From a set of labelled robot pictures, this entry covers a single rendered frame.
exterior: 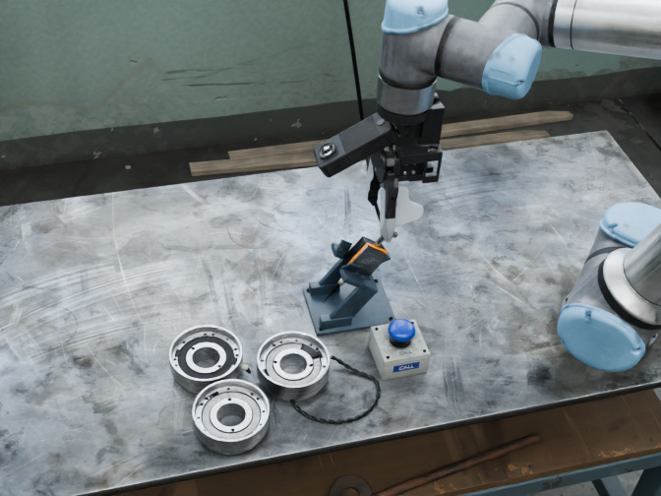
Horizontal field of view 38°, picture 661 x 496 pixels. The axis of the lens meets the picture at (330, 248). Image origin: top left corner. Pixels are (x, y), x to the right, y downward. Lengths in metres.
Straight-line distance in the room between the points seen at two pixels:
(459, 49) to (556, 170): 0.72
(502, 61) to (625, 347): 0.41
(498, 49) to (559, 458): 0.80
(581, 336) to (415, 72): 0.41
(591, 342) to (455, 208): 0.50
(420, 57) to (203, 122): 1.95
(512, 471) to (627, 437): 0.22
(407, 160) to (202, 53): 1.72
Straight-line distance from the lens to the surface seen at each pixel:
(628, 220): 1.40
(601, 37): 1.23
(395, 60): 1.19
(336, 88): 3.10
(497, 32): 1.16
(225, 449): 1.30
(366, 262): 1.42
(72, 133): 3.04
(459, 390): 1.42
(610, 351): 1.30
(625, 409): 1.80
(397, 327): 1.38
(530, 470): 1.67
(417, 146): 1.29
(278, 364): 1.38
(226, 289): 1.52
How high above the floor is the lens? 1.89
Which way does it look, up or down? 43 degrees down
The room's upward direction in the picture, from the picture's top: 4 degrees clockwise
